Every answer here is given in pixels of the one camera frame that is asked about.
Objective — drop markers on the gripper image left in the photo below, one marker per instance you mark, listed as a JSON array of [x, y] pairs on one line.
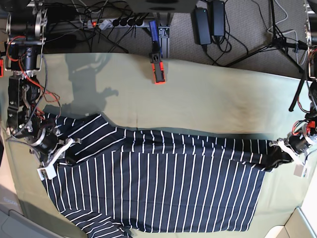
[[48, 148]]

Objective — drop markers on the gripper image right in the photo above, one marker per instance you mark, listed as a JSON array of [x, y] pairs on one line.
[[293, 148]]

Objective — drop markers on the navy white striped T-shirt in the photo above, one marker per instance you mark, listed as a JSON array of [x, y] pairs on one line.
[[155, 181]]

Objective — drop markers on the light green table cloth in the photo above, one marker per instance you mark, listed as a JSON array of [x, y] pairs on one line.
[[196, 98]]

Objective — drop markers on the black tripod stand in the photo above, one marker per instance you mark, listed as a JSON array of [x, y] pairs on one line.
[[279, 42]]

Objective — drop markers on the blue orange centre clamp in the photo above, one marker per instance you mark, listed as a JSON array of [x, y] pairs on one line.
[[155, 55]]

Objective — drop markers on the grey power strip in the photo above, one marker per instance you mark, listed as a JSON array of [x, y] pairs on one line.
[[109, 23]]

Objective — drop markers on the black power adapter left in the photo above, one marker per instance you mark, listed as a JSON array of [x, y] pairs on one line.
[[201, 29]]

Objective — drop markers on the black power adapter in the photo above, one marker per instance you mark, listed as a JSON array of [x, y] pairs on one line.
[[217, 10], [201, 29]]

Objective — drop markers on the black power adapter right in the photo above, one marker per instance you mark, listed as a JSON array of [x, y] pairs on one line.
[[217, 10]]

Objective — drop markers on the black box under table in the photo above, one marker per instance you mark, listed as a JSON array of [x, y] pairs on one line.
[[172, 6]]

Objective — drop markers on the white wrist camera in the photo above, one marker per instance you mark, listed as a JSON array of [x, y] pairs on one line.
[[47, 172], [301, 171]]

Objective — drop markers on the aluminium profile post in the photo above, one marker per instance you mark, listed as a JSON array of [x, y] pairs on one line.
[[164, 20]]

